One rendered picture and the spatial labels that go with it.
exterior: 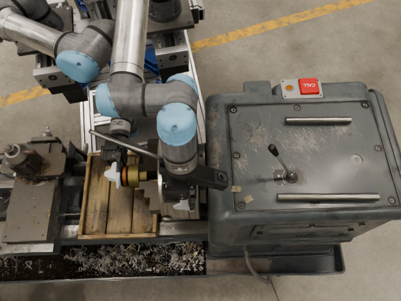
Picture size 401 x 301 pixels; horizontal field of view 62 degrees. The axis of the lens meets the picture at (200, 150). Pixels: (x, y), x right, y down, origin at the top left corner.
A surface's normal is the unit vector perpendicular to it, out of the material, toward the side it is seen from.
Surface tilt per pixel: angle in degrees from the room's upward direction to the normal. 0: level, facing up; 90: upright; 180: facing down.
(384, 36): 0
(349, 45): 0
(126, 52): 9
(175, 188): 14
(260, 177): 0
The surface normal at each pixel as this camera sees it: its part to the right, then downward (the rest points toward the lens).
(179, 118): -0.03, -0.63
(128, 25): 0.06, -0.30
